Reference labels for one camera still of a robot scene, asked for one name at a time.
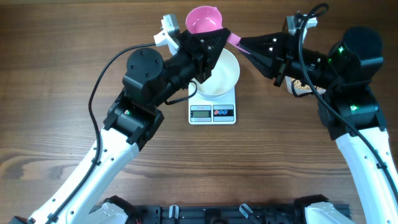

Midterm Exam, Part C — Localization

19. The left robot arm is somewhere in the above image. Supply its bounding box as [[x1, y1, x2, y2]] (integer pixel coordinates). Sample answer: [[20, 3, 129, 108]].
[[12, 28, 230, 223]]

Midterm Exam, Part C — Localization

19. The white digital kitchen scale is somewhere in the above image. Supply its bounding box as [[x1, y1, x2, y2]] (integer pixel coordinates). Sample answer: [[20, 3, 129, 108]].
[[188, 88, 237, 125]]

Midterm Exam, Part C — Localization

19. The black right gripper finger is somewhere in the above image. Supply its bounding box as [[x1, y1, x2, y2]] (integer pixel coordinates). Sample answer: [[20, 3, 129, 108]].
[[239, 32, 288, 52], [245, 49, 285, 80]]

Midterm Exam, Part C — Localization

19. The clear plastic container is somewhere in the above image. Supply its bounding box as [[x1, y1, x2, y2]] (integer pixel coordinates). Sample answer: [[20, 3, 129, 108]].
[[285, 77, 312, 96]]

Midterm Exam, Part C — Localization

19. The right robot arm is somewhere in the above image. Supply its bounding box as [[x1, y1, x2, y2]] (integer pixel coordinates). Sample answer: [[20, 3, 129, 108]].
[[239, 27, 397, 223]]

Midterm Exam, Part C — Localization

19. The soybeans pile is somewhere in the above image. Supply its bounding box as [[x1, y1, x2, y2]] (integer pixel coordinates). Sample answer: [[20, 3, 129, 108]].
[[292, 79, 311, 91]]

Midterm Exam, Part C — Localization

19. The white bowl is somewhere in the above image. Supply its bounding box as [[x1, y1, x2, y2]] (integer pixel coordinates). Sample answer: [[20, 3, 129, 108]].
[[191, 49, 240, 99]]

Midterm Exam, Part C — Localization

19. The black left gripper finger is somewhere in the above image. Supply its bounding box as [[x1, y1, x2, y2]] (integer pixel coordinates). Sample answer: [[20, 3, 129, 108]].
[[200, 45, 224, 82], [186, 28, 231, 50]]

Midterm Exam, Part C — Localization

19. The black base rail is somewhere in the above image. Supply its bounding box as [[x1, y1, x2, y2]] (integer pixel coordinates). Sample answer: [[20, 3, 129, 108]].
[[93, 203, 352, 224]]

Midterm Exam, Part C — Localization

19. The pink measuring scoop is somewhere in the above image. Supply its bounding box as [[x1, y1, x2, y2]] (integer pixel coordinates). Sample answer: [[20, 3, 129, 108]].
[[185, 6, 249, 54]]

